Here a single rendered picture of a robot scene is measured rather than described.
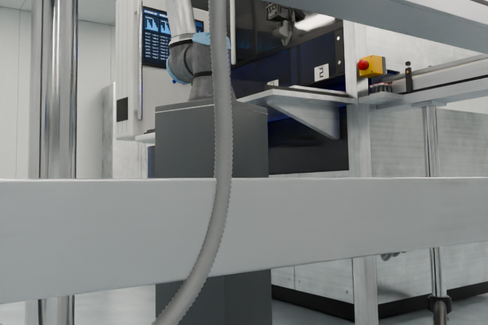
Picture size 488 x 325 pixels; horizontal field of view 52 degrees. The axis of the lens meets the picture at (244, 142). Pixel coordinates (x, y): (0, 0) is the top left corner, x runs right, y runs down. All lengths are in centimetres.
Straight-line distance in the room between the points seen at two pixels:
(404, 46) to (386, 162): 52
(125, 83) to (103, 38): 501
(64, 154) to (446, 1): 71
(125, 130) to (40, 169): 200
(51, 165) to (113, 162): 626
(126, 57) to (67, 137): 206
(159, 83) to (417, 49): 126
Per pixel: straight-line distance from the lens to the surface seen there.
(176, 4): 169
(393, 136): 212
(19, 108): 708
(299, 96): 180
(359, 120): 198
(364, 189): 79
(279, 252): 68
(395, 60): 220
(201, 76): 151
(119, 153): 685
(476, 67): 183
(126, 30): 265
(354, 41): 204
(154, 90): 260
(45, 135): 57
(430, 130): 195
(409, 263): 217
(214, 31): 65
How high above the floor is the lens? 54
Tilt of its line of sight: 5 degrees up
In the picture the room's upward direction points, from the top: 1 degrees counter-clockwise
